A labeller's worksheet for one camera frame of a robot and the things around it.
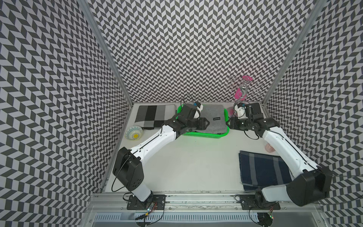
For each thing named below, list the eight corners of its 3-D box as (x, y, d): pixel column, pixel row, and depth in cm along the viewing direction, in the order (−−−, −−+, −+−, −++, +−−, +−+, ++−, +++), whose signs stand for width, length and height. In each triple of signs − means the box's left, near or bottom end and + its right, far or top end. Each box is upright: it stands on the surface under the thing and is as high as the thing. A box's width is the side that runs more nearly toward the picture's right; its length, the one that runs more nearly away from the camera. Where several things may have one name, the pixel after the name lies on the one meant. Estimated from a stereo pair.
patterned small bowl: (127, 140, 100) (123, 135, 95) (130, 130, 105) (127, 125, 100) (142, 140, 100) (139, 135, 95) (144, 130, 105) (142, 125, 100)
